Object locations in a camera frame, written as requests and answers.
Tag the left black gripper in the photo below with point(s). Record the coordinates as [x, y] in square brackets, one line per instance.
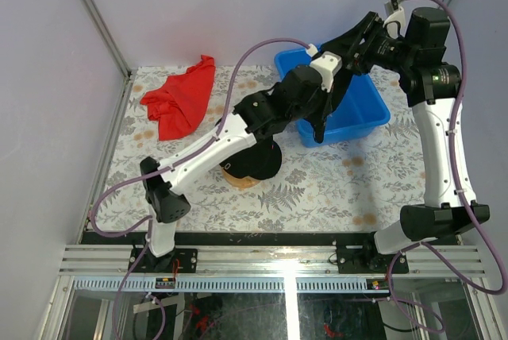
[317, 86]

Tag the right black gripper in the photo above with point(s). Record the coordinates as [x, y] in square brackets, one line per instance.
[347, 45]

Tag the black cap pink logo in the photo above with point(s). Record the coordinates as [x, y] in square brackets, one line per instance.
[259, 162]

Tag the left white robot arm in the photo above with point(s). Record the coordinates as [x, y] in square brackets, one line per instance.
[251, 121]

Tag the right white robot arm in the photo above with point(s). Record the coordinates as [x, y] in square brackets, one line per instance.
[432, 90]

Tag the blue plastic bin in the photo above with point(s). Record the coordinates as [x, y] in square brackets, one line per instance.
[361, 110]

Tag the floral table mat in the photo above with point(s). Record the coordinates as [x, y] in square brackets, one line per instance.
[358, 185]

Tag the wooden hat stand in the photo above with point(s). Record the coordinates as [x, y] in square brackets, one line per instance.
[240, 183]

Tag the red cloth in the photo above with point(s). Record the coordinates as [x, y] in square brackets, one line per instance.
[180, 104]

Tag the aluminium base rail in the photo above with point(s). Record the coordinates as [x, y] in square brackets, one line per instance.
[114, 260]

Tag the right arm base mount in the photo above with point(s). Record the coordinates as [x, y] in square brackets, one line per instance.
[357, 254]

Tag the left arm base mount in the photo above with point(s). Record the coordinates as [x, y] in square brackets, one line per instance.
[166, 260]

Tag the left aluminium frame post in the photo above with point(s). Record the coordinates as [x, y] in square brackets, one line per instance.
[103, 30]

